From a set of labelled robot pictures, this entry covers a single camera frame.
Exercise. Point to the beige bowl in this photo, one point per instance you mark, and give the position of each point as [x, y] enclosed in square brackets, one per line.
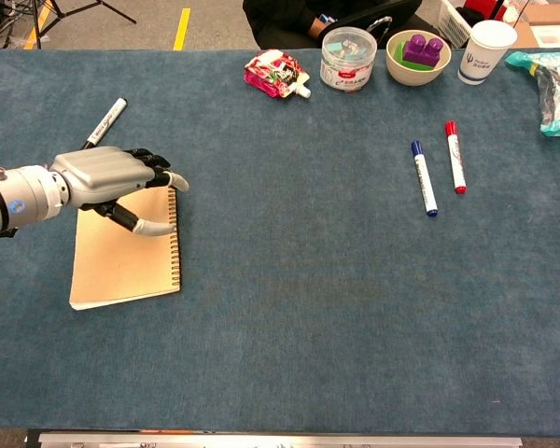
[415, 77]

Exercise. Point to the pink drink pouch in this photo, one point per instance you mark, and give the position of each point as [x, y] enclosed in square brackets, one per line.
[273, 72]

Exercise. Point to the black tripod stand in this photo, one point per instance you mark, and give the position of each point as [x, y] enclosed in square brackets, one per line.
[61, 13]

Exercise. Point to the white plastic basket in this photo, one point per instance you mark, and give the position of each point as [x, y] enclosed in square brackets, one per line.
[452, 21]

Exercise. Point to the aluminium rail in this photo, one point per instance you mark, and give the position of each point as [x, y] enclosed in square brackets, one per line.
[280, 441]

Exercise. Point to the white paper cup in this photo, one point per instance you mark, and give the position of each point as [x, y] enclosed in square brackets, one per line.
[480, 56]

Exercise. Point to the blue felt table mat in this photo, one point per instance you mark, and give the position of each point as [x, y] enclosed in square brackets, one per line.
[280, 280]

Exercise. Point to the red plastic item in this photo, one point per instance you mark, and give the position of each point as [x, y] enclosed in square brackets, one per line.
[480, 7]

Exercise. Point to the clear plastic jar of clips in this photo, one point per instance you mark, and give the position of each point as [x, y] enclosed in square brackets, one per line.
[347, 65]

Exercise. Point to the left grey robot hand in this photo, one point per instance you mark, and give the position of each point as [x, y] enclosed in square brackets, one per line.
[102, 172]

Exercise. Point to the black whiteboard marker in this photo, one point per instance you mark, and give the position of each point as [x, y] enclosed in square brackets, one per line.
[105, 123]

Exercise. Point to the seated person in black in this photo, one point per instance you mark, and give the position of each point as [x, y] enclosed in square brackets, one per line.
[280, 18]

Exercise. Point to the red whiteboard marker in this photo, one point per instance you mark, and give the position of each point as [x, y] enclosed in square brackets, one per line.
[456, 158]

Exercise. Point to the cardboard box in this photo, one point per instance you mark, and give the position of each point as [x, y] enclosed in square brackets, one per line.
[555, 14]

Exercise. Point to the purple toy block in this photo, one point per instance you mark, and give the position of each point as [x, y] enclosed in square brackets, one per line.
[422, 49]

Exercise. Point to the blue whiteboard marker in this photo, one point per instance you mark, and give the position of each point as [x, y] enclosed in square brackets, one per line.
[424, 179]

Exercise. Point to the green toy block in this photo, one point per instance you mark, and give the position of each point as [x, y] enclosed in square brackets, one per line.
[398, 55]

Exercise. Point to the tan spiral notebook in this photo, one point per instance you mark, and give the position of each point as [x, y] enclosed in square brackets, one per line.
[121, 266]

